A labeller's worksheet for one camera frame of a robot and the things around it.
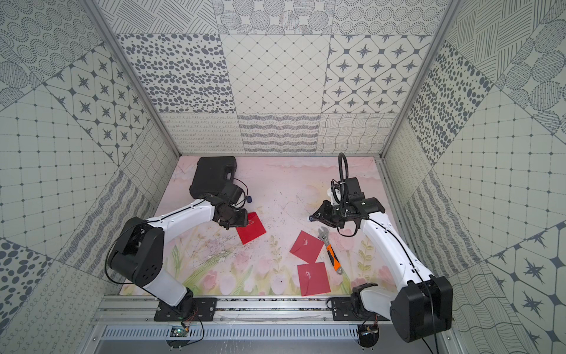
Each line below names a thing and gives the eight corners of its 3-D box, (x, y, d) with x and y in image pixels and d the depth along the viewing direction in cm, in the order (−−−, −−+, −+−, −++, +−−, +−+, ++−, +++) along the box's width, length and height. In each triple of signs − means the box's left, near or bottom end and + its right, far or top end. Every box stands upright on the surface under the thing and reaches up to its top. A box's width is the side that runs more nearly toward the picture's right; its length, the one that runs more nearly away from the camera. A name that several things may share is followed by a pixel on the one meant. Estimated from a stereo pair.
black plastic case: (190, 197, 104) (186, 191, 100) (203, 161, 120) (200, 154, 116) (229, 197, 104) (227, 191, 100) (237, 161, 120) (235, 154, 116)
